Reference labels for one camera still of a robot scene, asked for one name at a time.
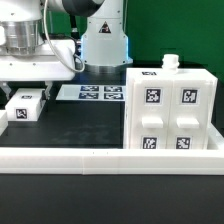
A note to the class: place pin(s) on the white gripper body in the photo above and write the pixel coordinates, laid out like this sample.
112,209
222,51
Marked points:
43,65

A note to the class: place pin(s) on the white U-shaped boundary frame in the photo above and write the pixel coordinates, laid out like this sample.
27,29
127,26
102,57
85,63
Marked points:
115,161

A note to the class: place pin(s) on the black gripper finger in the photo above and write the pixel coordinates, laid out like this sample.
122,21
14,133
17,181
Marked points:
4,86
46,91

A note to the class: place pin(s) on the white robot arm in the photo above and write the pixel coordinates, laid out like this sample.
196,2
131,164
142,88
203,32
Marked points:
27,53

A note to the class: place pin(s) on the white fiducial marker sheet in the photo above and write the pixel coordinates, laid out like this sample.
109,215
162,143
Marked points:
74,92

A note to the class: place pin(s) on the white cabinet door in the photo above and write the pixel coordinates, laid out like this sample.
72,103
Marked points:
150,114
189,115

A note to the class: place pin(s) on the white cabinet top block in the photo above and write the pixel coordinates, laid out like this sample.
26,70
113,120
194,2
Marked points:
25,105

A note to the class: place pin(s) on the white cabinet body box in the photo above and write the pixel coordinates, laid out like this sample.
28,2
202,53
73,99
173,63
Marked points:
169,71

